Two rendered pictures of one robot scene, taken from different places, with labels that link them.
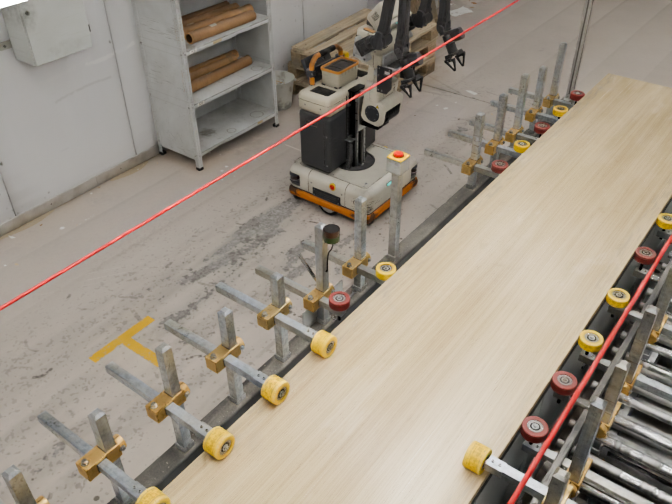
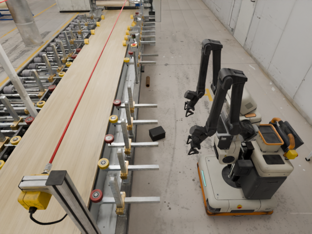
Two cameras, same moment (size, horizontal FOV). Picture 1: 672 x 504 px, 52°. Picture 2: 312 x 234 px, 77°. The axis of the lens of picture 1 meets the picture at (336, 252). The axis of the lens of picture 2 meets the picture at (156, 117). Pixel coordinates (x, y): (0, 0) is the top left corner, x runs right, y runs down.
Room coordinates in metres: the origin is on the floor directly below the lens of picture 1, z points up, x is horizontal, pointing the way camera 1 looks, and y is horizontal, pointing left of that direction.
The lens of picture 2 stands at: (4.41, -1.46, 2.12)
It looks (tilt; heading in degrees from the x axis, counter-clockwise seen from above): 42 degrees down; 143
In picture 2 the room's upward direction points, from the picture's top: 1 degrees counter-clockwise
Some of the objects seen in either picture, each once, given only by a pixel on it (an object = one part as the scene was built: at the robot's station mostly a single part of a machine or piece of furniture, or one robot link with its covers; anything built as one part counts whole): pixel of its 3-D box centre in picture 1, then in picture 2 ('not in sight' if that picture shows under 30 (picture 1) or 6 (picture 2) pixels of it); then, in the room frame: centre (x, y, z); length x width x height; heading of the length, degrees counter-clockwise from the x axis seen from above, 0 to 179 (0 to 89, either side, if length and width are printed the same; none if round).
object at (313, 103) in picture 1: (342, 114); (253, 158); (4.08, -0.05, 0.59); 0.55 x 0.34 x 0.83; 143
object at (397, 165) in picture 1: (398, 163); (133, 48); (2.42, -0.26, 1.18); 0.07 x 0.07 x 0.08; 53
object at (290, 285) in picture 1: (298, 290); (144, 55); (2.03, 0.15, 0.84); 0.43 x 0.03 x 0.04; 53
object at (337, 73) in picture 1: (339, 72); (266, 138); (4.10, -0.04, 0.87); 0.23 x 0.15 x 0.11; 143
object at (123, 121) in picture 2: (518, 115); (126, 140); (3.40, -1.01, 0.90); 0.04 x 0.04 x 0.48; 53
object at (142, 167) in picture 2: (525, 112); (130, 168); (3.60, -1.10, 0.83); 0.43 x 0.03 x 0.04; 53
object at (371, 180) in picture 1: (353, 175); (232, 182); (4.03, -0.13, 0.16); 0.67 x 0.64 x 0.25; 53
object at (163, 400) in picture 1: (168, 400); not in sight; (1.40, 0.52, 0.95); 0.14 x 0.06 x 0.05; 143
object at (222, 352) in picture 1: (225, 353); not in sight; (1.59, 0.37, 0.95); 0.14 x 0.06 x 0.05; 143
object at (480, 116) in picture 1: (475, 156); (131, 106); (3.01, -0.70, 0.88); 0.04 x 0.04 x 0.48; 53
